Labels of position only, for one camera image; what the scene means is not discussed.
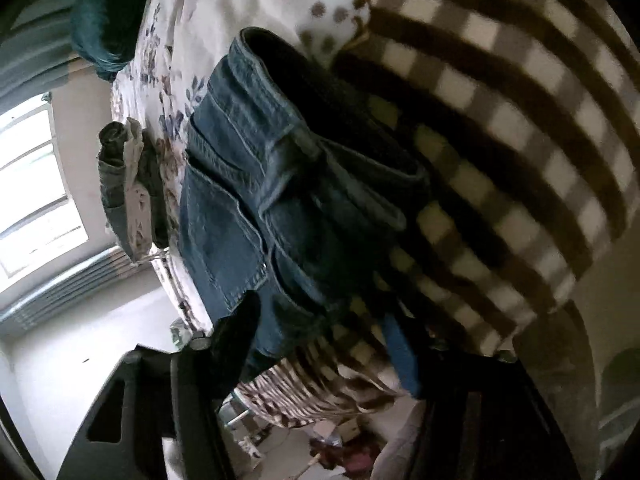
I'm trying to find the blue jeans pants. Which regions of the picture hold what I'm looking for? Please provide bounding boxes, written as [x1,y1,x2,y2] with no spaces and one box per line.
[177,27,433,361]

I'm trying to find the dark green folded garment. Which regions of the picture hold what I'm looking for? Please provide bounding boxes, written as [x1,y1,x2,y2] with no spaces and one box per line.
[97,117,171,263]

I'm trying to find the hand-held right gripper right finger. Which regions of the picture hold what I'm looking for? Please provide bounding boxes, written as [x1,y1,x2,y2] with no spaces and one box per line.
[381,310,588,480]

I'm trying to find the striped radiator cover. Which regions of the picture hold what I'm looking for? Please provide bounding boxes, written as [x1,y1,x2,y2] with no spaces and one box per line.
[0,245,151,333]

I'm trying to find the window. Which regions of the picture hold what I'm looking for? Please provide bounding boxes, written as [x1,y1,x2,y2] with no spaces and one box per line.
[0,92,91,281]

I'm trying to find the green item on floor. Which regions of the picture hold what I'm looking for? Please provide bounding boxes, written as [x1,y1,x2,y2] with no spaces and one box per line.
[169,316,193,350]

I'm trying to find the brown checked blanket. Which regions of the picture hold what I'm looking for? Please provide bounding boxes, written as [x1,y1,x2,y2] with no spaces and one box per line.
[235,0,636,428]

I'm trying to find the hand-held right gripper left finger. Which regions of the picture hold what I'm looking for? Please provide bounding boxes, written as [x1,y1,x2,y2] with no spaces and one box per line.
[56,290,263,480]

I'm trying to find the striped curtain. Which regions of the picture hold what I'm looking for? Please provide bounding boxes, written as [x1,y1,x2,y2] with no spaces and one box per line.
[0,0,83,116]

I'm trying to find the teal pants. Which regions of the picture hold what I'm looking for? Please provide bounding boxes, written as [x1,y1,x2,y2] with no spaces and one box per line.
[67,0,161,81]

